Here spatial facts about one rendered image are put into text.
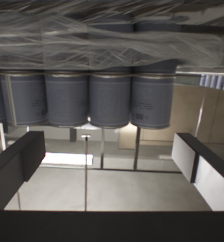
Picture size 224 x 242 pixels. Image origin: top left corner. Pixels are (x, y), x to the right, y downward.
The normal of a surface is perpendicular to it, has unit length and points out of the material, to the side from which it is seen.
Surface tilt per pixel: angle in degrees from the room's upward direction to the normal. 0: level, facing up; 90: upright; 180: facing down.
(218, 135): 90
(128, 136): 90
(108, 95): 90
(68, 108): 91
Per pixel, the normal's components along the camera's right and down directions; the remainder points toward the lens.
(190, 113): 0.00, 0.29
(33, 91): 0.69, 0.22
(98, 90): -0.45, 0.25
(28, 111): 0.48, 0.26
